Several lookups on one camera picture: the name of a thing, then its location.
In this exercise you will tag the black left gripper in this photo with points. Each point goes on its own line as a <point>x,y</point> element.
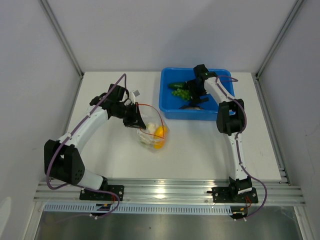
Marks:
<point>135,117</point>

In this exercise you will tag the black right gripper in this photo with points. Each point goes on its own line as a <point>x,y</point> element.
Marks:
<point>191,84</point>

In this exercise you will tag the white green cauliflower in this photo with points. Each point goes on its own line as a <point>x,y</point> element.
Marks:
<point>146,136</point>

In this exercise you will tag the green grape bunch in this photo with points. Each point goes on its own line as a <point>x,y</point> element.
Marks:
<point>184,94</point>

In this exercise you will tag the clear zip bag orange zipper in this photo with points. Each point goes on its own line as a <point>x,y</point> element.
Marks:
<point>150,114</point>

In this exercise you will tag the yellow orange mango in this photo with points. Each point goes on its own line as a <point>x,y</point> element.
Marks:
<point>159,137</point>

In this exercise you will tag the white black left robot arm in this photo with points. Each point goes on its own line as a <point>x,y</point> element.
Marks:
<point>62,157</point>

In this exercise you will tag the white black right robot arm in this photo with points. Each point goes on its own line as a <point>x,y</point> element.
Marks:
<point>231,121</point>

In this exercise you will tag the grey toy fish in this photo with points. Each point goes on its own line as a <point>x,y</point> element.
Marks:
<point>191,108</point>

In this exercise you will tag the blue plastic bin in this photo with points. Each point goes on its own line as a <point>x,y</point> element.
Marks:
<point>171,105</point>

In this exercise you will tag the green cucumber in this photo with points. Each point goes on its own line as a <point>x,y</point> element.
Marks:
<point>177,85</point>

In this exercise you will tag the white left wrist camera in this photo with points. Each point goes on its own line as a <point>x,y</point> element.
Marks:
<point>133,95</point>

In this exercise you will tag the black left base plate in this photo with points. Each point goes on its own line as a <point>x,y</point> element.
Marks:
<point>88,195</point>

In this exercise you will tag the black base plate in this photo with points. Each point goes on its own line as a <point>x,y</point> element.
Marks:
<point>225,195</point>
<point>88,195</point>

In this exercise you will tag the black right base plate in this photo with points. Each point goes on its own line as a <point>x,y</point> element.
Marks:
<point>225,195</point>

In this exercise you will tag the right aluminium frame post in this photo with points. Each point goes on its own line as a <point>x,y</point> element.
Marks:
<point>283,31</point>

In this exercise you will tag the aluminium frame post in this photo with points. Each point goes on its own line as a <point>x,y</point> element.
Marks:
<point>283,31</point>
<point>52,19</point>

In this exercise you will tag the aluminium mounting rail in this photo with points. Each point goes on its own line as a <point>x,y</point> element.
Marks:
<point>176,192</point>

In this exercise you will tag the white slotted cable duct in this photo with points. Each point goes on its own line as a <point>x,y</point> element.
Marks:
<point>169,209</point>

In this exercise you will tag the left aluminium frame post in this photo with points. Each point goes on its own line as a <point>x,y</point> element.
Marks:
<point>52,19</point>

